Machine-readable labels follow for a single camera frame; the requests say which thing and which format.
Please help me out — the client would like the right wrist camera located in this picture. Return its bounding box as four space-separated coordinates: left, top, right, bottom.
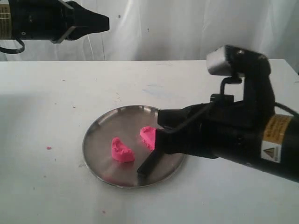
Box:
206 45 275 114

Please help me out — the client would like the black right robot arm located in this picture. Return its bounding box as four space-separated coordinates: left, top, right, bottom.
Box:
155 101 299 182

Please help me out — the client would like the round steel plate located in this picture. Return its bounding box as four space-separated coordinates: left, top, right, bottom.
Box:
83 105 186 188

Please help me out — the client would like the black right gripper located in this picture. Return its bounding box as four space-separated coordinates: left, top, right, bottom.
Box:
155 101 276 163

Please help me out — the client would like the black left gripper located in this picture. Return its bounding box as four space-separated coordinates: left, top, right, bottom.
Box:
9 0 109 43

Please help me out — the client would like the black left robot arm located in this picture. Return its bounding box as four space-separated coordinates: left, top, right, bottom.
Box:
0 0 110 43

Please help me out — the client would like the white backdrop curtain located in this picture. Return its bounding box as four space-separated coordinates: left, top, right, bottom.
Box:
0 0 299 62

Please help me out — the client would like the black serrated knife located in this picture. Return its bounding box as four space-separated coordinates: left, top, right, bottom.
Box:
137 150 163 177

